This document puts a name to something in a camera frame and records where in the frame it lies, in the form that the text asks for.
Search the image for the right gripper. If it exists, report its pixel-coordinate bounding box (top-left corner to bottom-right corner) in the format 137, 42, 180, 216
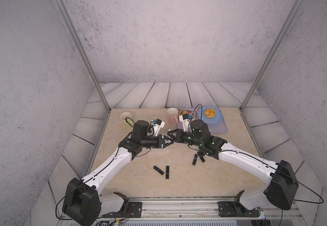
167, 128, 204, 149

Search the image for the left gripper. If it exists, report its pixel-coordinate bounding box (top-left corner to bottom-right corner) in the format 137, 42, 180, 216
140, 135, 174, 149

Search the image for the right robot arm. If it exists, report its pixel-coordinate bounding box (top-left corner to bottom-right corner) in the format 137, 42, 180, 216
168, 120, 302, 211

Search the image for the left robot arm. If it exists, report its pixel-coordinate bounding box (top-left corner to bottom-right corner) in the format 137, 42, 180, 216
61, 119, 174, 226

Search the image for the pink mug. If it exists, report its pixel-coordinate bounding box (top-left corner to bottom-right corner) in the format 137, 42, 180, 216
167, 108, 178, 124

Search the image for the colourful snack bag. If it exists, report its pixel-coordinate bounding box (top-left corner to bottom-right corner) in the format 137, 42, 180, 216
178, 109, 197, 120

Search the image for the bread roll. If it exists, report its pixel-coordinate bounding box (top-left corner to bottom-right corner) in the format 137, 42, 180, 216
204, 108, 216, 118

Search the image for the blue plate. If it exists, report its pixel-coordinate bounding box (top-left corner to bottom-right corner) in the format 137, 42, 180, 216
197, 106, 223, 125

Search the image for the green mug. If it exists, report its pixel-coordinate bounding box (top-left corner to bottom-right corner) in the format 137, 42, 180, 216
120, 112, 134, 128

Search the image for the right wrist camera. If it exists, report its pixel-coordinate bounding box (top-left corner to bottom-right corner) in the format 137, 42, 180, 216
178, 114, 192, 132

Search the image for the aluminium rail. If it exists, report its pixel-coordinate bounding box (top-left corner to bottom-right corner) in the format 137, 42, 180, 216
56, 197, 305, 226

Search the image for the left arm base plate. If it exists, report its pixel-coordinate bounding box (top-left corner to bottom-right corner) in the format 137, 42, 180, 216
105, 202, 143, 218

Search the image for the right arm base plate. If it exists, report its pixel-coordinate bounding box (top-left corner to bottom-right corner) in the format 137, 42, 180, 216
217, 202, 260, 218

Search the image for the left frame post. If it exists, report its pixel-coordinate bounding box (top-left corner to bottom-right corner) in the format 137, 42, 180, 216
54, 0, 111, 112

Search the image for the frame post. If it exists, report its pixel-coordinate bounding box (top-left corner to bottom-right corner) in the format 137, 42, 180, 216
54, 0, 111, 112
240, 0, 305, 113

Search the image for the right frame post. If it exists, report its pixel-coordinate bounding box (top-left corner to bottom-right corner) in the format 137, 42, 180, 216
240, 0, 305, 113

